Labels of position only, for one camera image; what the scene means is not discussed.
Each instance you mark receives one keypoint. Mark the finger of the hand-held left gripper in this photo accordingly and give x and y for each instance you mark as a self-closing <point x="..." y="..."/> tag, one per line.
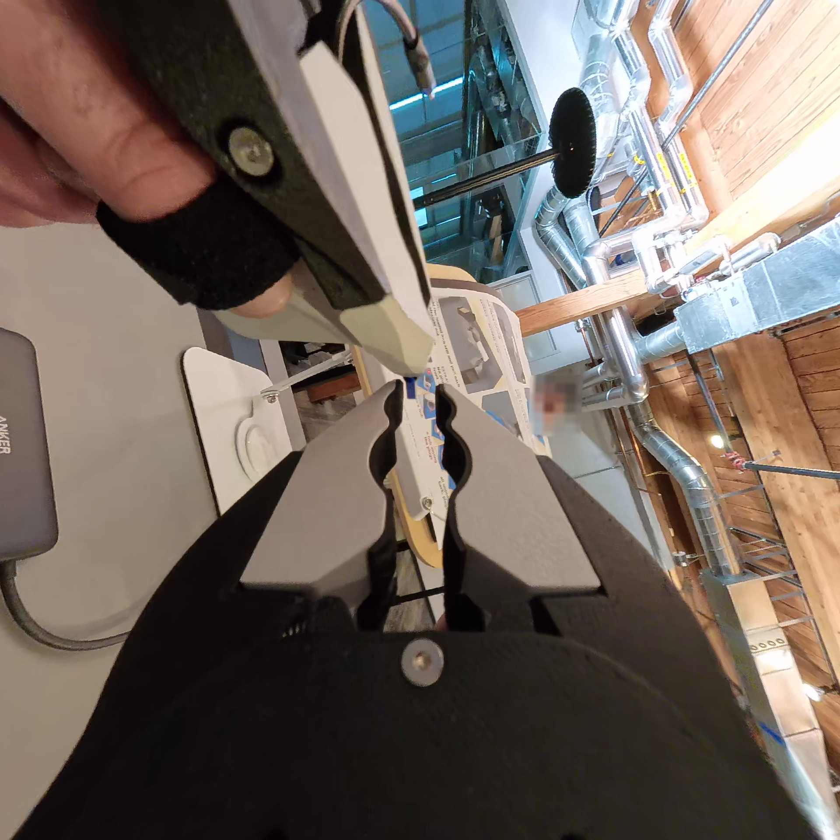
<point x="394" y="167"/>
<point x="341" y="164"/>

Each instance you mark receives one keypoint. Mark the black pole round foot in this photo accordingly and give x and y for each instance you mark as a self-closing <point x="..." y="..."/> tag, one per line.
<point x="572" y="141"/>

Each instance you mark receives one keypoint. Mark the white sheet panel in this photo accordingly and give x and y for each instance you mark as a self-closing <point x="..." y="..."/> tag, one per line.
<point x="413" y="479"/>

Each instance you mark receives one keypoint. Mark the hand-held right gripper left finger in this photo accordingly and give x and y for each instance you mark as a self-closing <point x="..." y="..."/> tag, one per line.
<point x="315" y="518"/>

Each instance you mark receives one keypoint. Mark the person's left hand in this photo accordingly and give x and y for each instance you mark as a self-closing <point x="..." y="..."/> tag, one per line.
<point x="79" y="118"/>

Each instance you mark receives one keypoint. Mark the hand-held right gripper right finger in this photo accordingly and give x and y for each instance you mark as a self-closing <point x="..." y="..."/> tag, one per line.
<point x="525" y="525"/>

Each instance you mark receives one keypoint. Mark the printed instruction sheet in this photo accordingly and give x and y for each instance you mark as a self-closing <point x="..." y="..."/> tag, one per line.
<point x="499" y="367"/>

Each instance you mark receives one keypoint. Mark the silver insulated pipes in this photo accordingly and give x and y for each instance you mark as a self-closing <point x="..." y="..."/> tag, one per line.
<point x="659" y="79"/>

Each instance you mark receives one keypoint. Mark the silver spiral duct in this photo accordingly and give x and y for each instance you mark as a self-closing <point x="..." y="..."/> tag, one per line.
<point x="689" y="479"/>

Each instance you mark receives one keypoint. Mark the black usb hub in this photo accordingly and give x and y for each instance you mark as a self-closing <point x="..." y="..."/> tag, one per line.
<point x="26" y="459"/>

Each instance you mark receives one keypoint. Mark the large rectangular metal duct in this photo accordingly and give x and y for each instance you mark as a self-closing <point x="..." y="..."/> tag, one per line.
<point x="754" y="289"/>

